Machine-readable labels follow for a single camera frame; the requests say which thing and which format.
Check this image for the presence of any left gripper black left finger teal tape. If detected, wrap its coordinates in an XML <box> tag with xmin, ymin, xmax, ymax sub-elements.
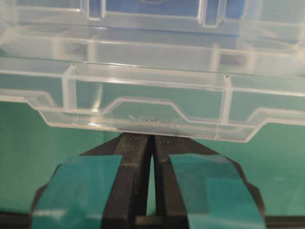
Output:
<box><xmin>30</xmin><ymin>133</ymin><xmax>151</xmax><ymax>229</ymax></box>

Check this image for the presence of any left gripper black right finger teal tape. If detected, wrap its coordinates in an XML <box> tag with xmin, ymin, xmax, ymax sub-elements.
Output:
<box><xmin>153</xmin><ymin>135</ymin><xmax>265</xmax><ymax>229</ymax></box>

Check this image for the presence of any clear plastic box lid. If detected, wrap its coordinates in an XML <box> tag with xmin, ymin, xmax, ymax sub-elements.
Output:
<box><xmin>0</xmin><ymin>28</ymin><xmax>305</xmax><ymax>142</ymax></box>

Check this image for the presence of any clear plastic storage box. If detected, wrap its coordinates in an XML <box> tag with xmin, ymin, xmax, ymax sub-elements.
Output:
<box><xmin>0</xmin><ymin>0</ymin><xmax>305</xmax><ymax>77</ymax></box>

